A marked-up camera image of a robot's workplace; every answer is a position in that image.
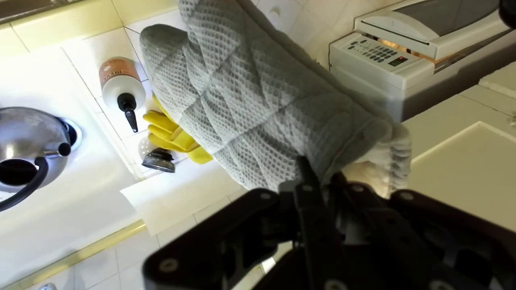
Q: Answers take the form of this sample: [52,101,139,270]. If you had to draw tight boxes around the grey quilted oven mitt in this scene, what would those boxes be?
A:
[141,0,394,188]

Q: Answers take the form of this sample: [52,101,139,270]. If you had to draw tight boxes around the cream upper cabinet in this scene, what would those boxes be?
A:
[406,63,516,230]

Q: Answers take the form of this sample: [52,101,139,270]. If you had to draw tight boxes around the soap pump bottle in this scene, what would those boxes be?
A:
[99,56,146,132]

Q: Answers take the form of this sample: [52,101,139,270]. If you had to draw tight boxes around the black sink strainer plug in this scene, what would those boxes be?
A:
[143,148,177,172]

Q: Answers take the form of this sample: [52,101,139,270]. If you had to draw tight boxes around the yellow rubber gloves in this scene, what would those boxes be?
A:
[144,96,214,164]

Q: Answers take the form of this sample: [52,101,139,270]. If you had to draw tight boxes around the white printer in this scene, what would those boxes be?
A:
[330,0,515,121]

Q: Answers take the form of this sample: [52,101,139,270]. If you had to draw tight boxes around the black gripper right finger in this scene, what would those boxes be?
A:
[331,174,459,290]

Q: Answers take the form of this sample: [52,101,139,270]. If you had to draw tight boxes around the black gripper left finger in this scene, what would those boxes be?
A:
[294,156,349,290]

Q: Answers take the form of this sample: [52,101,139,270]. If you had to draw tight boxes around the steel kettle black handle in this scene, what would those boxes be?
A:
[0,106,78,211]

